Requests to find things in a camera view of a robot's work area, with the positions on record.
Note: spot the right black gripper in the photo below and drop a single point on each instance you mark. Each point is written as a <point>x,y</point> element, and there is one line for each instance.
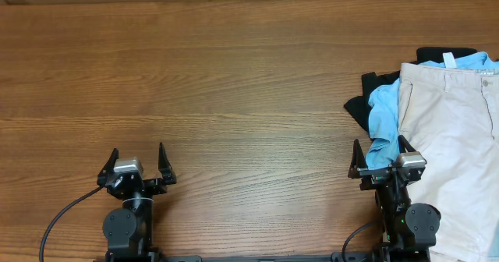
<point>384,173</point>

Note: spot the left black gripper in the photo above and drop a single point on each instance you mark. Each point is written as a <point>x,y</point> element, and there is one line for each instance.
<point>137,182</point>

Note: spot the beige shorts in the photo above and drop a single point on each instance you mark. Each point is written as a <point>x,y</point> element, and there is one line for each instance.
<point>451,117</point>

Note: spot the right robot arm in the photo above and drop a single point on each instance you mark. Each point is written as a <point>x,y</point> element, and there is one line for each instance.
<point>409,229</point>

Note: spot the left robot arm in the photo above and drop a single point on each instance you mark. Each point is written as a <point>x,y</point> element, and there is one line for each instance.
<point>129,229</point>

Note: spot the black garment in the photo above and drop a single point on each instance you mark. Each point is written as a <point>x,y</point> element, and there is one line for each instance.
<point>358,106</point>

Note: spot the light blue shirt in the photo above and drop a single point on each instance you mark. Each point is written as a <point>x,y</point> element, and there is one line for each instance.
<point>383,100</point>

